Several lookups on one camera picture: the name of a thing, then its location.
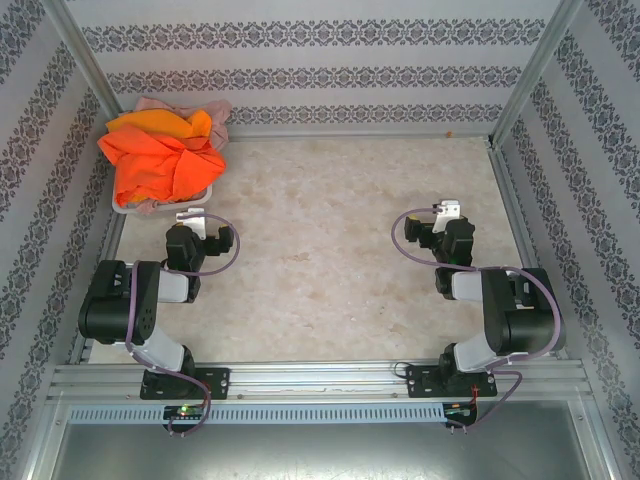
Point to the red-orange shorts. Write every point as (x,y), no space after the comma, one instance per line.
(160,160)

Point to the pink shorts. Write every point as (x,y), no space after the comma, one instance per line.
(220,110)

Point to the yellow-orange shorts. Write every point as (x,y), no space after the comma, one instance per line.
(150,120)

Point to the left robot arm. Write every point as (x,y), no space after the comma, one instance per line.
(115,310)

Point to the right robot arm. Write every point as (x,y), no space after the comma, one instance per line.
(525,325)

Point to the white plastic basket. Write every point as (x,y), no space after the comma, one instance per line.
(130,210)

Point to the grey metal sheet panel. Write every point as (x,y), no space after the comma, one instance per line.
(310,450)

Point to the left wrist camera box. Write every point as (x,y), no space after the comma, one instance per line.
(195,222)

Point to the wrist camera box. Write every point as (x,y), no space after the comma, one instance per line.
(195,222)
(445,212)

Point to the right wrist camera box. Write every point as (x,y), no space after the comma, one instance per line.
(445,212)

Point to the aluminium table edge rail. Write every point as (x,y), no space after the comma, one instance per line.
(505,190)
(350,136)
(112,235)

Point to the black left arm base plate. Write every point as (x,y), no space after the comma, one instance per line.
(215,382)

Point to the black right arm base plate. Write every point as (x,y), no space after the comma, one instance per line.
(420,382)

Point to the aluminium mounting rail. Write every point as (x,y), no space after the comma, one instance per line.
(310,380)

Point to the aluminium frame post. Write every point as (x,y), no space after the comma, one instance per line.
(537,60)
(85,55)

